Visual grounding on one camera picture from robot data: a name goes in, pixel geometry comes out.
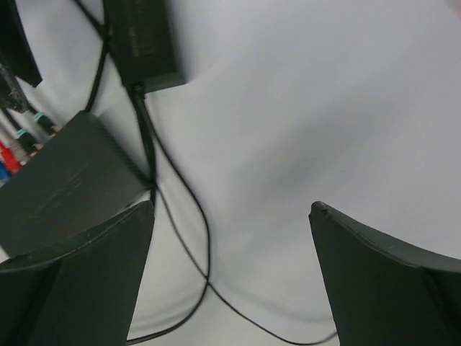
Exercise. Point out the black network switch box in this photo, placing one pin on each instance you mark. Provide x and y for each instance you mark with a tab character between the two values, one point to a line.
81	178

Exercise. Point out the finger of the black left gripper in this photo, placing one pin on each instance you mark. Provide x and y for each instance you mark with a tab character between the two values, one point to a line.
17	60

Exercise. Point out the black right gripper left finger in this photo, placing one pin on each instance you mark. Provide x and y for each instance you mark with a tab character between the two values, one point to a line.
81	290

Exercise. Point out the black cable teal boot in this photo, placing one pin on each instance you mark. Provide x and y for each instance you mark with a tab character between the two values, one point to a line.
44	122

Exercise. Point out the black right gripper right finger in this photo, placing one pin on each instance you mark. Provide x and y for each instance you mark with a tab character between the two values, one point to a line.
382	290

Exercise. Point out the black power adapter brick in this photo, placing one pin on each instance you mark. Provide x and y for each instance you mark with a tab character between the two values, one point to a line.
144	44

